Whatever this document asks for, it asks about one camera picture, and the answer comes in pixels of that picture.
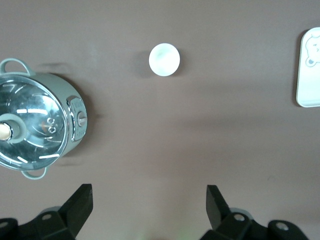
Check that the glass pot lid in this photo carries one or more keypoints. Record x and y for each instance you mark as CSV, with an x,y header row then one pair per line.
x,y
30,100

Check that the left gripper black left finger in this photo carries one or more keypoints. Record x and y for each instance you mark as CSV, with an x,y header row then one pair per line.
x,y
72,212

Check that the cream bear print tray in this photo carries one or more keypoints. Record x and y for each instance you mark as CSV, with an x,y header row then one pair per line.
x,y
308,82

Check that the white IKEA cup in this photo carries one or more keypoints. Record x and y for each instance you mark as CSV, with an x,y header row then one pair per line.
x,y
164,59

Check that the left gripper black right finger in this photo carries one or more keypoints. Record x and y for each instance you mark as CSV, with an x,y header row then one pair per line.
x,y
220,215

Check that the green electric cooking pot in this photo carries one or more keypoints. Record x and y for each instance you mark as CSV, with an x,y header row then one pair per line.
x,y
60,82

